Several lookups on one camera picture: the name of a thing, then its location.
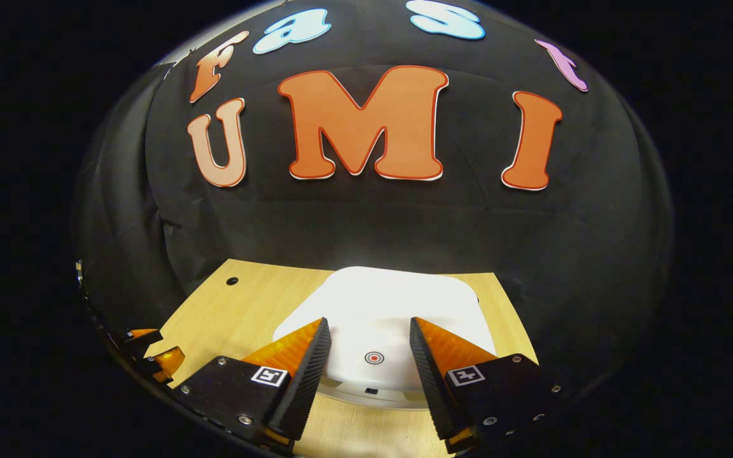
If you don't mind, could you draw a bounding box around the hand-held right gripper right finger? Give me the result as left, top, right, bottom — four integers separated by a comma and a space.
409, 316, 561, 454

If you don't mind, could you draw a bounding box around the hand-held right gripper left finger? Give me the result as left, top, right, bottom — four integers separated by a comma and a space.
179, 317, 332, 446

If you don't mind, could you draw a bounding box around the white desktop garbage bin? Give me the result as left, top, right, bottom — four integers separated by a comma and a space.
272, 266, 498, 411

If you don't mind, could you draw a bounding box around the light wooden desktop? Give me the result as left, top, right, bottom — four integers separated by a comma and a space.
144, 258, 539, 458

